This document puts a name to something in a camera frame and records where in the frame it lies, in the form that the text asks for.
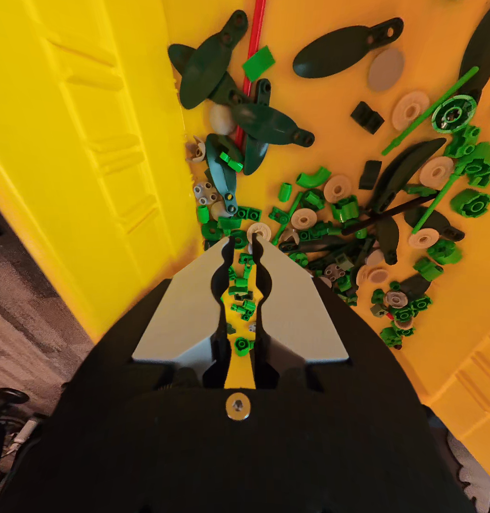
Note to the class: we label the light green rod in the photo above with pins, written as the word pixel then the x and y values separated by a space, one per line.
pixel 421 124
pixel 435 202

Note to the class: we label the group of tan round plates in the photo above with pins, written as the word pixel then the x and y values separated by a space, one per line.
pixel 410 110

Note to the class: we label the red rod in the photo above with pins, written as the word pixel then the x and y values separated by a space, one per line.
pixel 253 44

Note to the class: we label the green flat tile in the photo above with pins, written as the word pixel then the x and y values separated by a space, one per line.
pixel 259 63

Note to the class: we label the long black axle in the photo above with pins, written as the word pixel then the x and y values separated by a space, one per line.
pixel 389 216

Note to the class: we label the large green round wheel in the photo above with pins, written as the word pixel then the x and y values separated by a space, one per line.
pixel 465 105

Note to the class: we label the black white patterned cloth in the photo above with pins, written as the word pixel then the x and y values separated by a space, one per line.
pixel 469 473

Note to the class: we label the black chair base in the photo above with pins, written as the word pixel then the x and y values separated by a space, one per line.
pixel 10 396

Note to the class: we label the grey round tile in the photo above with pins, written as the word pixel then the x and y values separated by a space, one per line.
pixel 386 69

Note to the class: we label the yellow parts bin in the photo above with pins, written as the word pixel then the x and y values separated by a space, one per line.
pixel 108 160

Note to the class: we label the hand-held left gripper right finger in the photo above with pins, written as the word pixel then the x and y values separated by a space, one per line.
pixel 297 316

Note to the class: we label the grey flower brick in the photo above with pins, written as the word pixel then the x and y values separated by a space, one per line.
pixel 196 150

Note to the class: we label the small black brick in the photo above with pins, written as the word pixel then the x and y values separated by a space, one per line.
pixel 367 117
pixel 370 175

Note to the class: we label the grey round holed brick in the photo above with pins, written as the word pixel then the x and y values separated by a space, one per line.
pixel 204 192

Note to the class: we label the group of dark green leaves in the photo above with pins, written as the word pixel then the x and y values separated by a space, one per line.
pixel 204 68

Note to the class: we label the pile of green bricks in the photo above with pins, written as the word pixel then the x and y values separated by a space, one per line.
pixel 471 202

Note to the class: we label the tan dome brick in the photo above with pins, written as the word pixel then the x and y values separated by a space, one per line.
pixel 223 119

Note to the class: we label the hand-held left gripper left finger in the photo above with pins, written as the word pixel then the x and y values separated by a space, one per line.
pixel 180 316

